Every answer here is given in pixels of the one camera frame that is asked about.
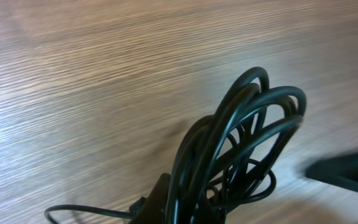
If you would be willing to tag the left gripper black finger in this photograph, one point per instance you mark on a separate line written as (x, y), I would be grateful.
(150, 210)

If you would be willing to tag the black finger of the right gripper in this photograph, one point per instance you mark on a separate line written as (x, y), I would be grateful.
(340, 171)

